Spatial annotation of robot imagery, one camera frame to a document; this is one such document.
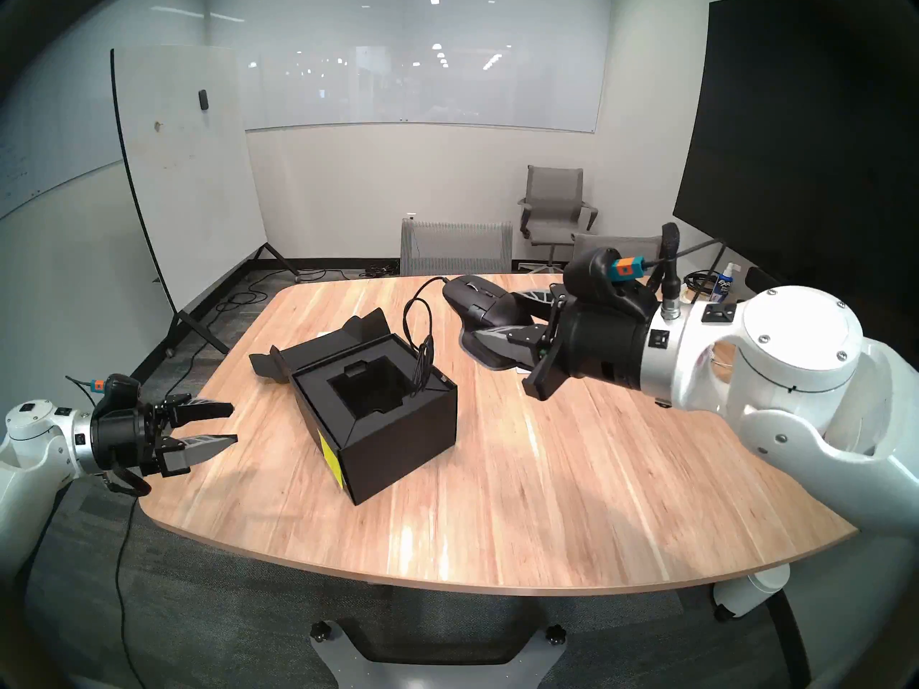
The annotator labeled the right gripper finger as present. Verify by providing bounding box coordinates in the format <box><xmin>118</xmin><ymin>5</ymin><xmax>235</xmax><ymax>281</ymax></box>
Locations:
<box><xmin>503</xmin><ymin>287</ymin><xmax>569</xmax><ymax>316</ymax></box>
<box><xmin>462</xmin><ymin>322</ymin><xmax>558</xmax><ymax>371</ymax></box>

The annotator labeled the white wheeled cylinder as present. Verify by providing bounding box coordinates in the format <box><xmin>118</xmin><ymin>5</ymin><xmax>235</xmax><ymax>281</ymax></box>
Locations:
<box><xmin>711</xmin><ymin>566</ymin><xmax>790</xmax><ymax>620</ymax></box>

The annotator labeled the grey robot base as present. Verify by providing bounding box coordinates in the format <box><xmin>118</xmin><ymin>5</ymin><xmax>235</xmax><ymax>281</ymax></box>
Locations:
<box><xmin>309</xmin><ymin>619</ymin><xmax>568</xmax><ymax>689</ymax></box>

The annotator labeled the large glass wall board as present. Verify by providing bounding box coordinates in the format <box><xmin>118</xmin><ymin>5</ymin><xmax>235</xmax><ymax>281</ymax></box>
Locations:
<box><xmin>208</xmin><ymin>0</ymin><xmax>612</xmax><ymax>134</ymax></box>

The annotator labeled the rolling whiteboard on stand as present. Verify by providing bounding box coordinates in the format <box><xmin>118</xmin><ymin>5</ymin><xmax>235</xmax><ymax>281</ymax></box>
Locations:
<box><xmin>110</xmin><ymin>46</ymin><xmax>301</xmax><ymax>358</ymax></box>

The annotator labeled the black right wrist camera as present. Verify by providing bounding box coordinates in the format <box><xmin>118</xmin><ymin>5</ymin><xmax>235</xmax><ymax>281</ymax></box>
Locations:
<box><xmin>564</xmin><ymin>246</ymin><xmax>647</xmax><ymax>302</ymax></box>

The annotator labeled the small yellow sticky note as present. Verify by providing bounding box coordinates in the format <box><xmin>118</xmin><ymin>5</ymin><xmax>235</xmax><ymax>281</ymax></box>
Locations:
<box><xmin>319</xmin><ymin>433</ymin><xmax>343</xmax><ymax>489</ymax></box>

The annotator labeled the grey swivel office chair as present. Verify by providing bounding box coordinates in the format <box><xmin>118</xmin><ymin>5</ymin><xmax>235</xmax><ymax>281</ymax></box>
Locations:
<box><xmin>517</xmin><ymin>165</ymin><xmax>600</xmax><ymax>273</ymax></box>

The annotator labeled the wide grey mesh chair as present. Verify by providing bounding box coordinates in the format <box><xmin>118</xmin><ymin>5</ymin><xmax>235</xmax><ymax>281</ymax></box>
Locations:
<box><xmin>399</xmin><ymin>217</ymin><xmax>514</xmax><ymax>276</ymax></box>

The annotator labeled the black braided cable loop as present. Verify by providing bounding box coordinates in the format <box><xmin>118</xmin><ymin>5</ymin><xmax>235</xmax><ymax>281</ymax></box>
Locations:
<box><xmin>101</xmin><ymin>467</ymin><xmax>153</xmax><ymax>499</ymax></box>

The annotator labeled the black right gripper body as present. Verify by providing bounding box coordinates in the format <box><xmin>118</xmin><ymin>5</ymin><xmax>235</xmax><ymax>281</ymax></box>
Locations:
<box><xmin>522</xmin><ymin>289</ymin><xmax>657</xmax><ymax>402</ymax></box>

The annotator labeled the black mouse cable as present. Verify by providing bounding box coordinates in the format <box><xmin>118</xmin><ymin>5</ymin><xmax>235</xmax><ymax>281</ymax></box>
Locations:
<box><xmin>402</xmin><ymin>275</ymin><xmax>449</xmax><ymax>398</ymax></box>

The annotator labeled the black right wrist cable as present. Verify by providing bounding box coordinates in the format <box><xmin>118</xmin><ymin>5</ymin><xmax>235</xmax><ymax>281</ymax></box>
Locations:
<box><xmin>643</xmin><ymin>222</ymin><xmax>726</xmax><ymax>315</ymax></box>

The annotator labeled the black hanging robot cable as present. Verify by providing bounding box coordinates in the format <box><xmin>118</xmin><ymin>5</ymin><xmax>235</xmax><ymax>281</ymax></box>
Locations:
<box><xmin>113</xmin><ymin>494</ymin><xmax>146</xmax><ymax>689</ymax></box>

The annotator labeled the grey fabric chair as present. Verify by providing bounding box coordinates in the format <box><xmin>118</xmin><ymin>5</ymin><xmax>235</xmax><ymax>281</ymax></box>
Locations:
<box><xmin>571</xmin><ymin>233</ymin><xmax>668</xmax><ymax>265</ymax></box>

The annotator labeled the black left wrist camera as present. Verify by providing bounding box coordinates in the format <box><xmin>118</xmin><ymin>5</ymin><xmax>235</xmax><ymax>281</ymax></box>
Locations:
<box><xmin>88</xmin><ymin>374</ymin><xmax>142</xmax><ymax>416</ymax></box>

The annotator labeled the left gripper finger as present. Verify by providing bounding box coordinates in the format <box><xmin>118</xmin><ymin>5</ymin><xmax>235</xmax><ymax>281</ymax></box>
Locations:
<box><xmin>167</xmin><ymin>395</ymin><xmax>236</xmax><ymax>431</ymax></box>
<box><xmin>154</xmin><ymin>434</ymin><xmax>239</xmax><ymax>479</ymax></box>

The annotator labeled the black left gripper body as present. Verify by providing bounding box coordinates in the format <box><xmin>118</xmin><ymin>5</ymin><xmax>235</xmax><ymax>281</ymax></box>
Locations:
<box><xmin>90</xmin><ymin>399</ymin><xmax>177</xmax><ymax>478</ymax></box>

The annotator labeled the glass wall board with writing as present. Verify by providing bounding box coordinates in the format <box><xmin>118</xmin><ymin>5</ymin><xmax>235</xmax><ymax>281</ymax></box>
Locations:
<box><xmin>0</xmin><ymin>0</ymin><xmax>209</xmax><ymax>222</ymax></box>

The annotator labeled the black cardboard box with lid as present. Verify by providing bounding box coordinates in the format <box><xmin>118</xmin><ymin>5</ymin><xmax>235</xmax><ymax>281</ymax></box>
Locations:
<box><xmin>248</xmin><ymin>307</ymin><xmax>459</xmax><ymax>506</ymax></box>

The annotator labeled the large black wall screen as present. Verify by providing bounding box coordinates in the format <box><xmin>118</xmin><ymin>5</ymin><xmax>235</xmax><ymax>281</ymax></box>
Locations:
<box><xmin>673</xmin><ymin>0</ymin><xmax>919</xmax><ymax>351</ymax></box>

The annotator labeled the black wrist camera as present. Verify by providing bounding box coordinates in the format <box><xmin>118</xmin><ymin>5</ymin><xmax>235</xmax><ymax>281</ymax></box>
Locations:
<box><xmin>88</xmin><ymin>374</ymin><xmax>142</xmax><ymax>416</ymax></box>
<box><xmin>564</xmin><ymin>246</ymin><xmax>647</xmax><ymax>302</ymax></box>

